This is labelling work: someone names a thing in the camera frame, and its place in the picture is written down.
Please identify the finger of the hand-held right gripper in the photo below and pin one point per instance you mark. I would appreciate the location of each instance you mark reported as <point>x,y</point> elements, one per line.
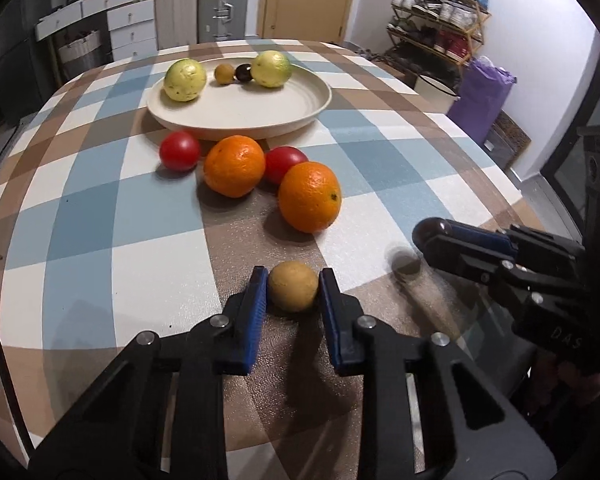
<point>455,260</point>
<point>472,236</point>

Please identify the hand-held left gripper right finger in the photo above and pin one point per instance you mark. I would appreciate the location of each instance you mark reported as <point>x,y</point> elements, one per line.
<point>332,320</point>

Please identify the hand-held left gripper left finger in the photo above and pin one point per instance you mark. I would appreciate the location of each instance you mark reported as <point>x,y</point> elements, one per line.
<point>252,320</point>

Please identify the small brown round fruit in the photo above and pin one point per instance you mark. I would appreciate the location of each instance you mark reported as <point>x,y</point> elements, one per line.
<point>224,73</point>
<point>293,286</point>

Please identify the cream round plate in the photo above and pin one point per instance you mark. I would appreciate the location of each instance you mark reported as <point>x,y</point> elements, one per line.
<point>240,110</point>

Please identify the small dark round fruit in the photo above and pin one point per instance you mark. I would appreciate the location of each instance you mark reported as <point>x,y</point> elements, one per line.
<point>243,73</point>

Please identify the yellow guava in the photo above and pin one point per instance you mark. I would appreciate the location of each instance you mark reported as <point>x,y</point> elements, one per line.
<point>184,80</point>

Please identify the green guava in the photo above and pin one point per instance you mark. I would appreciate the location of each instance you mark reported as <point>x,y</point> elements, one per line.
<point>271,68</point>

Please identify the person's right hand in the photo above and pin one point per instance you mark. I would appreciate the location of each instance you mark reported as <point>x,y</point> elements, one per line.
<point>570,385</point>

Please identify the brown door mat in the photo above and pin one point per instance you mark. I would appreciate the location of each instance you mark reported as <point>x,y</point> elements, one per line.
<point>507,140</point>

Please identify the large orange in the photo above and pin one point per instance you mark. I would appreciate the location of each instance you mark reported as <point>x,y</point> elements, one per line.
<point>310,196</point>

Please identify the purple bag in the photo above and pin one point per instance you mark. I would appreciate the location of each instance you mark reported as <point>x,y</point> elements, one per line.
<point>480,102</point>

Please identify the white bucket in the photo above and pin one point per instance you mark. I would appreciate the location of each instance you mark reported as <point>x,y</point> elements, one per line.
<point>435,92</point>

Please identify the small orange tangerine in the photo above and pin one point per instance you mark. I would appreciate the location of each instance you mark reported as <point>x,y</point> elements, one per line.
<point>234,165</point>

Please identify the red tomato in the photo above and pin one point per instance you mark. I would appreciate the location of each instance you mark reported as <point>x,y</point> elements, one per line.
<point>180,150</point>
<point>282,162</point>

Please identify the pile of dark slippers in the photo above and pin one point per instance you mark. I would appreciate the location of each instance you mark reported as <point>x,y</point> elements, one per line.
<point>375,57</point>

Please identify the wooden shoe rack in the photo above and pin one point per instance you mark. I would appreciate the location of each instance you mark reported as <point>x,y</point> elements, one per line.
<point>477,25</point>

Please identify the rows of shoes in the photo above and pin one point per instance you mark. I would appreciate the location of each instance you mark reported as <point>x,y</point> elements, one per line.
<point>435,10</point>

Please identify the silver suitcase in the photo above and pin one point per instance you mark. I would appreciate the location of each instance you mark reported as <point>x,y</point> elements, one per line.
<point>223,2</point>

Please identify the beige suitcase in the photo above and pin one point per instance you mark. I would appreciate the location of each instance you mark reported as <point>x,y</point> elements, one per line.
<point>176,7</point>

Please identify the woven laundry basket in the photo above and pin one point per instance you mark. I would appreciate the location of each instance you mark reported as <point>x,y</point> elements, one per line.
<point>80,47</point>

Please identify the white drawer dresser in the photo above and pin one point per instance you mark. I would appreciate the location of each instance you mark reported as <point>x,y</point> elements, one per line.
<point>115,15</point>

